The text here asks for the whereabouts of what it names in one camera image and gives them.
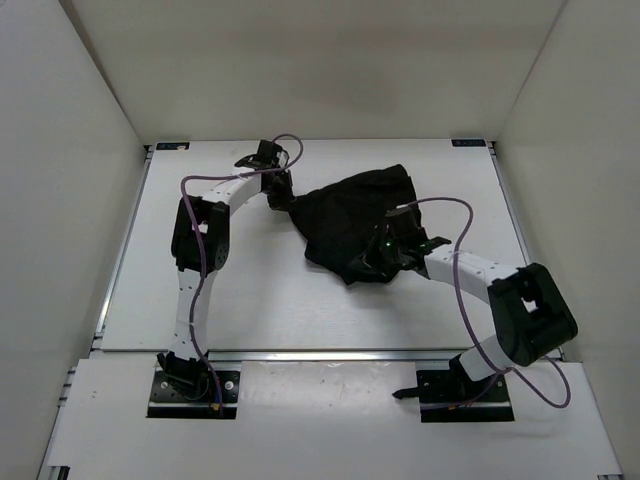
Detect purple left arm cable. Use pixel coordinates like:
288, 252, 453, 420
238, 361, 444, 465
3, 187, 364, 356
180, 133, 306, 407

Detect right blue table label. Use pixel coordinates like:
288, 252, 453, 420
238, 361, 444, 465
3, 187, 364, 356
451, 138, 487, 148

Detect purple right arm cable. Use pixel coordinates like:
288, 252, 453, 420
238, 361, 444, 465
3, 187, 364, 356
394, 196, 574, 409

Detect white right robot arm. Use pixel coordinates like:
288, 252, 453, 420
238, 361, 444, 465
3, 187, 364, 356
361, 206, 578, 401

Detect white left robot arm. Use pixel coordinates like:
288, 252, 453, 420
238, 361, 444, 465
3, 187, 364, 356
157, 134, 304, 410

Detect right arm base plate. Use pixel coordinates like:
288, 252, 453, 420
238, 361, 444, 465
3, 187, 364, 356
392, 364, 515, 423

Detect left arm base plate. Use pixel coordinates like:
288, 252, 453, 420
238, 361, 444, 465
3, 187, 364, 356
146, 367, 241, 420

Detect blue table label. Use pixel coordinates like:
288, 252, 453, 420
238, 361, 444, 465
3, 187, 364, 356
451, 138, 487, 148
155, 142, 190, 151

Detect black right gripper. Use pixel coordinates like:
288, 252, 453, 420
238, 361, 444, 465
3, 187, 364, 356
348, 226, 406, 276

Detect left blue table label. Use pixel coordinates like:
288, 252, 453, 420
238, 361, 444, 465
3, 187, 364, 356
155, 142, 190, 151

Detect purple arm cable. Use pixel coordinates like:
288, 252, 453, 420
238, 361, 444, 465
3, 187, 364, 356
394, 196, 574, 409
180, 133, 306, 407

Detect black pleated skirt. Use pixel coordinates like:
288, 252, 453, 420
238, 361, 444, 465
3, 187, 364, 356
285, 164, 417, 285

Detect aluminium table rail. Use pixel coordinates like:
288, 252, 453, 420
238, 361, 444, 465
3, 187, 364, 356
208, 349, 462, 362

